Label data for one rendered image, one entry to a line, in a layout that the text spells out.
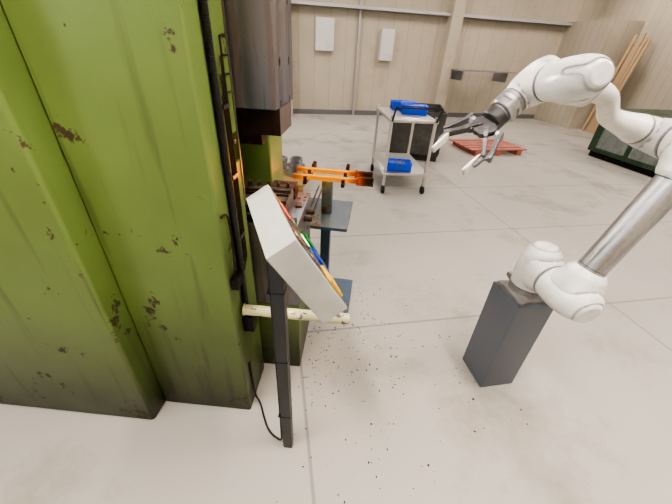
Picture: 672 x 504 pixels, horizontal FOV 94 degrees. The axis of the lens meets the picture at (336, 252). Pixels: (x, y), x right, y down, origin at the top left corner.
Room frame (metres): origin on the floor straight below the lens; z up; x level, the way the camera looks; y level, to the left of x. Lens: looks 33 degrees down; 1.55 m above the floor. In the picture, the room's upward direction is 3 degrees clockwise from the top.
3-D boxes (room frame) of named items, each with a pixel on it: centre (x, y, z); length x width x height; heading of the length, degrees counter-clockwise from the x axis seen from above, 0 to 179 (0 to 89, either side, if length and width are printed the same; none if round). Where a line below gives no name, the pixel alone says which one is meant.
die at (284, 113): (1.31, 0.43, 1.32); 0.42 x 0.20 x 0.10; 87
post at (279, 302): (0.75, 0.17, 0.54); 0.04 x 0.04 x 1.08; 87
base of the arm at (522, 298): (1.23, -0.92, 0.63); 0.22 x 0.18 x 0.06; 12
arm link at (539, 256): (1.20, -0.93, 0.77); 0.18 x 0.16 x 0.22; 8
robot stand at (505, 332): (1.21, -0.92, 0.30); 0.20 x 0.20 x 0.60; 12
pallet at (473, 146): (6.50, -2.86, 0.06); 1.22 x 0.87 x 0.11; 101
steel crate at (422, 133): (5.93, -1.27, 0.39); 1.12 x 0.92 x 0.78; 168
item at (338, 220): (1.81, 0.07, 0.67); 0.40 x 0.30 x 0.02; 174
